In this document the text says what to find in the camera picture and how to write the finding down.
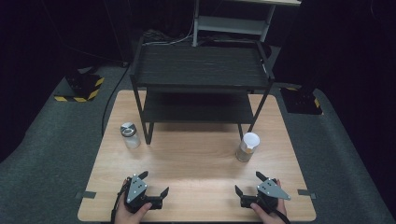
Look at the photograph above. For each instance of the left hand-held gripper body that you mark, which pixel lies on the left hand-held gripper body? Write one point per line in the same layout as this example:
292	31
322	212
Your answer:
136	189

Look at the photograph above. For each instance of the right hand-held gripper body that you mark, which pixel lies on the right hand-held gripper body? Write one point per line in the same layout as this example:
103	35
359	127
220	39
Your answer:
271	190

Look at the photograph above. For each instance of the glass jar with white lid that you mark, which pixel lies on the glass jar with white lid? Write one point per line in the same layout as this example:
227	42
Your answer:
249	143

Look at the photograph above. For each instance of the black two-tier shelf rack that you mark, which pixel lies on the black two-tier shelf rack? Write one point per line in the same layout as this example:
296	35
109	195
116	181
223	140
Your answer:
199	67

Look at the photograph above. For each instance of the person's right hand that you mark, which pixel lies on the person's right hand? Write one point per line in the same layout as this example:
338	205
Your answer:
274	217

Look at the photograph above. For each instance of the person's left hand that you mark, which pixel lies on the person's left hand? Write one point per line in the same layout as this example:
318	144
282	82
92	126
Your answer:
127	216

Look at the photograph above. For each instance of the grey tape strip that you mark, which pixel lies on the grey tape strip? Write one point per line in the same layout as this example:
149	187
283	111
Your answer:
306	193
86	195

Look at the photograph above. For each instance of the yellow-black striped stand base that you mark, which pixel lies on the yellow-black striped stand base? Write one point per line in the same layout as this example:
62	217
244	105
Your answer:
81	87
302	102

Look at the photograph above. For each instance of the white metal shelf frame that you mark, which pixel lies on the white metal shelf frame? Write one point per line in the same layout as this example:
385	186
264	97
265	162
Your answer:
232	25

